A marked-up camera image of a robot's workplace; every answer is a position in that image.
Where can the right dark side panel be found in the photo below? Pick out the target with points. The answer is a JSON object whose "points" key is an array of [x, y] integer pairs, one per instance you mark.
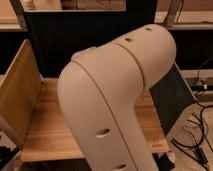
{"points": [[173, 100]]}

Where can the left wooden side panel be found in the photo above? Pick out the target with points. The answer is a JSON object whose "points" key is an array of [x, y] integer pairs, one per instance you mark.
{"points": [[19, 90]]}

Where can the black back panel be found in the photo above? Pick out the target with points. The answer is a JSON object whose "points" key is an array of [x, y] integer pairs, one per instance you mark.
{"points": [[55, 36]]}

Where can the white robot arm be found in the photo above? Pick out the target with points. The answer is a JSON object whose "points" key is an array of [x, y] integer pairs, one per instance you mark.
{"points": [[97, 91]]}

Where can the power strip on floor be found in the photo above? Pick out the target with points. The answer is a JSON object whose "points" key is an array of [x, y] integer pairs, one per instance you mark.
{"points": [[201, 84]]}

